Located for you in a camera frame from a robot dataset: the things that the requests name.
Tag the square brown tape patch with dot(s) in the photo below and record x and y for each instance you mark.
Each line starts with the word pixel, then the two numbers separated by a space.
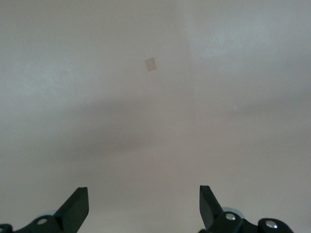
pixel 150 64

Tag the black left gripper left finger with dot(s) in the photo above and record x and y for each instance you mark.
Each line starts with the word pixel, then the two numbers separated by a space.
pixel 70 216

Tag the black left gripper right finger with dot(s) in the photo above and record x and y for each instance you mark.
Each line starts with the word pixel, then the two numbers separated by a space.
pixel 211 216

